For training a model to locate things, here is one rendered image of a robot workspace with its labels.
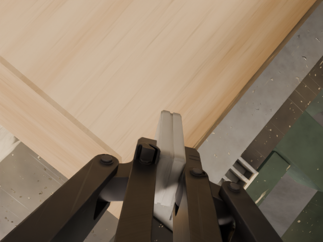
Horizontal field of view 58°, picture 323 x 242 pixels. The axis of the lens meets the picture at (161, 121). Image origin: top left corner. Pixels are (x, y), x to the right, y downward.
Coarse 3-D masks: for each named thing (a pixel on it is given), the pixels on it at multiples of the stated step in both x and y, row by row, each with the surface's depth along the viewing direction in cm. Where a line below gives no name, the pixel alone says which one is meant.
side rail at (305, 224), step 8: (320, 192) 50; (312, 200) 50; (320, 200) 48; (304, 208) 50; (312, 208) 48; (320, 208) 47; (304, 216) 49; (312, 216) 47; (320, 216) 46; (296, 224) 49; (304, 224) 47; (312, 224) 46; (320, 224) 45; (288, 232) 49; (296, 232) 48; (304, 232) 46; (312, 232) 45; (320, 232) 44; (288, 240) 48; (296, 240) 46; (304, 240) 45; (312, 240) 44; (320, 240) 43
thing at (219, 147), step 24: (312, 24) 39; (288, 48) 38; (312, 48) 39; (264, 72) 38; (288, 72) 38; (240, 96) 38; (264, 96) 38; (288, 96) 39; (216, 120) 39; (240, 120) 38; (264, 120) 38; (216, 144) 37; (240, 144) 38; (216, 168) 37; (168, 216) 36
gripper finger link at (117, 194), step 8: (120, 168) 14; (128, 168) 14; (120, 176) 14; (128, 176) 14; (112, 184) 14; (120, 184) 14; (104, 192) 14; (112, 192) 14; (120, 192) 14; (104, 200) 14; (112, 200) 14; (120, 200) 14
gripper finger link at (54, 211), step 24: (96, 168) 13; (72, 192) 11; (96, 192) 12; (48, 216) 10; (72, 216) 10; (96, 216) 13; (0, 240) 8; (24, 240) 9; (48, 240) 9; (72, 240) 11
